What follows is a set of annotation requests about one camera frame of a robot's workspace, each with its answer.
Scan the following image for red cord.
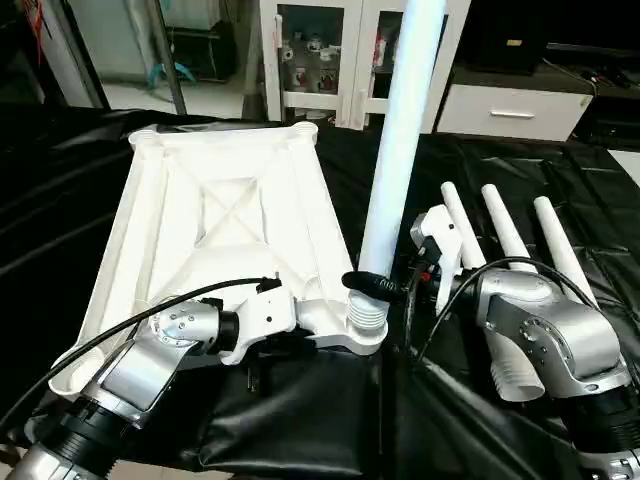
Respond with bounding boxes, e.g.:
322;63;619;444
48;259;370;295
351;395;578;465
27;0;51;66

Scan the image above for grey pole stand blue brackets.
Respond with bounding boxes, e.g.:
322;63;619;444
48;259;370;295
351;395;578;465
148;0;197;117

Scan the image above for black work mat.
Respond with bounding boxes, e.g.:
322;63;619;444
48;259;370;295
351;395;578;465
0;102;640;480

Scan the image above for white plastic table top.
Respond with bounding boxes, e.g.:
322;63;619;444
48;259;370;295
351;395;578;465
47;122;390;401

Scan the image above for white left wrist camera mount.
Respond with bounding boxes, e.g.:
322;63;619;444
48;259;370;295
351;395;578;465
218;285;300;367

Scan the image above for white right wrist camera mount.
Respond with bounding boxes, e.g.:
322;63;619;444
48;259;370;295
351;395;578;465
408;203;465;317

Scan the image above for white glass door cabinet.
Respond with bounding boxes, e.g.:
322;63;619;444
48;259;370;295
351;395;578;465
259;0;471;132

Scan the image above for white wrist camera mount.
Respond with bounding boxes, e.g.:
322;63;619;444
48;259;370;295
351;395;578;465
408;203;465;317
218;285;300;367

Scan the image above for black storage unit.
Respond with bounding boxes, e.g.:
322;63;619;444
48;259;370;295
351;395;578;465
167;23;237;82

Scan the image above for black low desk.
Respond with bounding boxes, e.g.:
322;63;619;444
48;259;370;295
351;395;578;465
542;42;640;149

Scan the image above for white drawer cabinet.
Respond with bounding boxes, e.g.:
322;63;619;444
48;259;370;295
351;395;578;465
435;67;595;144

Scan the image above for white flat board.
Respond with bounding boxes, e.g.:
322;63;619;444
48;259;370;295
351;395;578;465
607;145;640;176

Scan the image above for white plastic table leg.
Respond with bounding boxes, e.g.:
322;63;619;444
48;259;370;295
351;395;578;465
532;196;601;309
348;0;447;346
480;184;536;266
439;182;547;402

